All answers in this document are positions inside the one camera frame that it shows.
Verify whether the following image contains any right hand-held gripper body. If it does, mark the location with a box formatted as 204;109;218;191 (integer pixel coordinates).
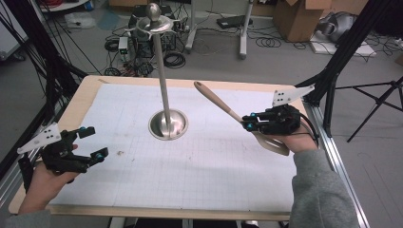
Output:
259;84;316;136

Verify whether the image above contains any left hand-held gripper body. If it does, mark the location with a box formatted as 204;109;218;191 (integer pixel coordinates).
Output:
16;123;93;176

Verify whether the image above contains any beige slotted spatula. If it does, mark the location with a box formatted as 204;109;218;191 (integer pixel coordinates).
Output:
193;81;291;157

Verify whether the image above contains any steel utensil stand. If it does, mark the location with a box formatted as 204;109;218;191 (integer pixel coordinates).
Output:
125;2;189;142

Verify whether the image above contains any person's right hand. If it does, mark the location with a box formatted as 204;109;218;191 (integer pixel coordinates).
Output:
270;131;319;155

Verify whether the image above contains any person's left hand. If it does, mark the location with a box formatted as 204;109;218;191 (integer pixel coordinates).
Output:
27;143;80;198

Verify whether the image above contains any white metal stand leg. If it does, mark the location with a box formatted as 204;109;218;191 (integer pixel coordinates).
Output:
239;0;255;60
184;0;200;54

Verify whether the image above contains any white grid mat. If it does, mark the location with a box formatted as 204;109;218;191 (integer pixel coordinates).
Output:
48;83;306;214

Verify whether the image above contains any white power adapter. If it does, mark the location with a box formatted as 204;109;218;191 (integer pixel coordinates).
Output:
117;36;129;55

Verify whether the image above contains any black flat box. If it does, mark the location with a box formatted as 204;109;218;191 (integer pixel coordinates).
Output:
216;14;254;30

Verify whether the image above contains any black tripod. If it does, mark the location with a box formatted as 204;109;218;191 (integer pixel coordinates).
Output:
335;75;403;143

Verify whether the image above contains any black electronics cluster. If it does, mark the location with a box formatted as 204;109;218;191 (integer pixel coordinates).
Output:
104;4;179;78

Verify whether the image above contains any white flat board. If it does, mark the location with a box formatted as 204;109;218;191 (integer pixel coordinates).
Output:
309;31;378;58

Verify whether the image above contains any cardboard box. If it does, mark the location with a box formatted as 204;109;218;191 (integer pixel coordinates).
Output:
273;0;334;44

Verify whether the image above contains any grey plastic device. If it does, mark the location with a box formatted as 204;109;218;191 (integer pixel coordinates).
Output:
316;11;358;44

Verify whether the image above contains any clear plastic bag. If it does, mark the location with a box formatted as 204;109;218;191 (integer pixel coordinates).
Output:
64;11;97;30

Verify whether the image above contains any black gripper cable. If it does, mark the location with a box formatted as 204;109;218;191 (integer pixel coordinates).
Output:
297;111;320;143

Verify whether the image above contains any black strap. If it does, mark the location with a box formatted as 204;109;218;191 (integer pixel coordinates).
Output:
17;155;34;193

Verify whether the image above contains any thin coiled black cable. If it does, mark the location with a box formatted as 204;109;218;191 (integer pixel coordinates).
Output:
255;36;282;49

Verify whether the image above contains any black frame post with cables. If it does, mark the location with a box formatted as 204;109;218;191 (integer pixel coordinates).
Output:
0;0;88;127

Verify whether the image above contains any aluminium frame rail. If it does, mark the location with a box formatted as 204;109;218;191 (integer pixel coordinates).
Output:
302;99;371;228

